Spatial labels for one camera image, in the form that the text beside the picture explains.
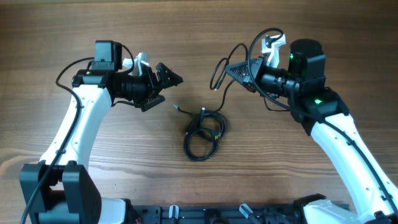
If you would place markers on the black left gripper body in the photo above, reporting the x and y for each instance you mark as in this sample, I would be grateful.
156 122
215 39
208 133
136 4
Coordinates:
140 88

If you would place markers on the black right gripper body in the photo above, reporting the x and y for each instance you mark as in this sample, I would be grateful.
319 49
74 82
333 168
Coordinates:
257 73

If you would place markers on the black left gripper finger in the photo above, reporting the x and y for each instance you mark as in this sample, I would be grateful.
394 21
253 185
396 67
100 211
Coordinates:
166 77
149 103

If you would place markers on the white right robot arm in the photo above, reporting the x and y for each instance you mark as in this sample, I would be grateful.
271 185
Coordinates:
326 118

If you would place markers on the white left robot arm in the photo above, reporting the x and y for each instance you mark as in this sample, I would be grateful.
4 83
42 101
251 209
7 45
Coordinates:
58 188

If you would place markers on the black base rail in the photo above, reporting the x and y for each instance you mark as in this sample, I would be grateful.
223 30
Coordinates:
277 213

